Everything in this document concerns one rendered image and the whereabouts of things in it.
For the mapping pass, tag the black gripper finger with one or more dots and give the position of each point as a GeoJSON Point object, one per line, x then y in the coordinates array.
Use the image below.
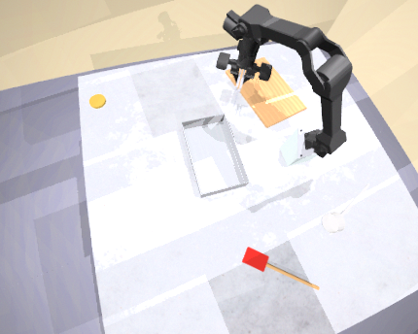
{"type": "Point", "coordinates": [247, 77]}
{"type": "Point", "coordinates": [235, 74]}

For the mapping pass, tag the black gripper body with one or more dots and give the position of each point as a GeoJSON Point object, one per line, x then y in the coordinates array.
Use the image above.
{"type": "Point", "coordinates": [244, 61]}

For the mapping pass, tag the yellow flat disc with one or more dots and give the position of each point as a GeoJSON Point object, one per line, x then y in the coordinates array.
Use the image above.
{"type": "Point", "coordinates": [97, 101]}

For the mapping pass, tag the light wooden board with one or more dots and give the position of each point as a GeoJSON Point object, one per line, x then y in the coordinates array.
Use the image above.
{"type": "Point", "coordinates": [272, 101]}

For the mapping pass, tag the red spatula with wooden handle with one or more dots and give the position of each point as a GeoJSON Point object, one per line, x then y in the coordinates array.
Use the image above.
{"type": "Point", "coordinates": [259, 260]}

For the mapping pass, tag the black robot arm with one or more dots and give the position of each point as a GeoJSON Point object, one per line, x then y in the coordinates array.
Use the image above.
{"type": "Point", "coordinates": [257, 26]}

